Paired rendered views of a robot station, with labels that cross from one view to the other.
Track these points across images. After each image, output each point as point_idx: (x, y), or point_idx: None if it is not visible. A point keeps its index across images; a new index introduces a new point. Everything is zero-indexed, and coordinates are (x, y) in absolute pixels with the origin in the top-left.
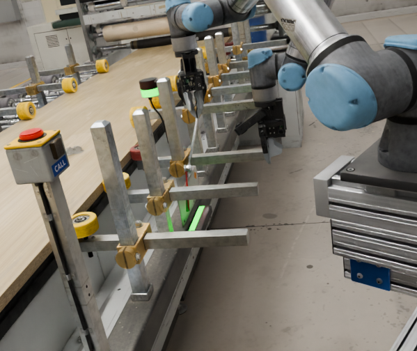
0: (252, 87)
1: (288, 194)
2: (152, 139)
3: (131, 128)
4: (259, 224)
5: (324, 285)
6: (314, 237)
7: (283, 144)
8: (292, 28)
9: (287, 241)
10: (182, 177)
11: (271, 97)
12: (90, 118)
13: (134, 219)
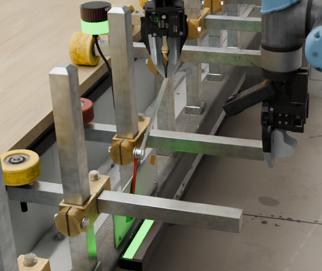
0: (262, 44)
1: (301, 171)
2: (77, 116)
3: (70, 63)
4: (250, 212)
5: None
6: None
7: (308, 91)
8: None
9: (286, 247)
10: (129, 164)
11: (291, 66)
12: (17, 33)
13: (17, 260)
